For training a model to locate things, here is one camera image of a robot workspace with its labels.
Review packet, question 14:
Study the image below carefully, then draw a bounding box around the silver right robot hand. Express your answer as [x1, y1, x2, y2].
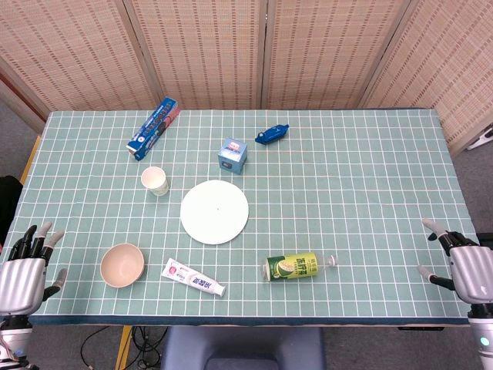
[418, 217, 493, 305]

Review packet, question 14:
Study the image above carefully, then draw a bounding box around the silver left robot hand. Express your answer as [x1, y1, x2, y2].
[0, 221, 69, 315]

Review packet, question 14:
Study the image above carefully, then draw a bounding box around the beige bowl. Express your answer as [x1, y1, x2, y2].
[99, 242, 146, 288]

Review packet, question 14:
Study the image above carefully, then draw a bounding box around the white paper cup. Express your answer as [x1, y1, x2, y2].
[140, 166, 169, 197]

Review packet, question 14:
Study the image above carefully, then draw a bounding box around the long blue carton box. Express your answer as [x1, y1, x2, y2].
[126, 96, 182, 162]

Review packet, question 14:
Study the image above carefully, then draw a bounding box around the white round plate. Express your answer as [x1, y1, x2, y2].
[179, 180, 250, 245]

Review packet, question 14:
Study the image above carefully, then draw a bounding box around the light blue speaker box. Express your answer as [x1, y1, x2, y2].
[216, 137, 249, 176]

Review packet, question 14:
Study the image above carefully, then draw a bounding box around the yellow table leg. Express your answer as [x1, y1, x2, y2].
[114, 325, 134, 370]

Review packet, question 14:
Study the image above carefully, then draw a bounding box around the white stand base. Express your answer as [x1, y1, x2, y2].
[467, 126, 493, 152]

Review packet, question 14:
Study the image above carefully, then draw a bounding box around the green grid tablecloth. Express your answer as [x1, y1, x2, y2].
[6, 109, 481, 328]

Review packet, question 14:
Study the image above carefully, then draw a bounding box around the white toothpaste tube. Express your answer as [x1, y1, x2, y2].
[160, 257, 226, 298]

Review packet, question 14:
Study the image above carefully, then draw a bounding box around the green label tea bottle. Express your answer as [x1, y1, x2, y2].
[262, 252, 339, 284]

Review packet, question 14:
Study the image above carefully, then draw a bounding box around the bamboo folding screen panel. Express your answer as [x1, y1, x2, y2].
[122, 0, 270, 111]
[261, 0, 413, 111]
[0, 0, 163, 134]
[360, 0, 493, 157]

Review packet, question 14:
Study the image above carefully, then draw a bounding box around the blue padded chair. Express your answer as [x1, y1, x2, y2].
[159, 326, 327, 370]

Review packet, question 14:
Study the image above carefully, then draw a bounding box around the dark blue snack packet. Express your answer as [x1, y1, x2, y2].
[255, 123, 290, 145]

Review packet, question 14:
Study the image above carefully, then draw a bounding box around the yellow table rail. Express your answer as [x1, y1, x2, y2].
[18, 135, 42, 185]

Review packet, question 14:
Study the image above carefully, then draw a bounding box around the black floor cable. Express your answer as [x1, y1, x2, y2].
[79, 325, 169, 370]

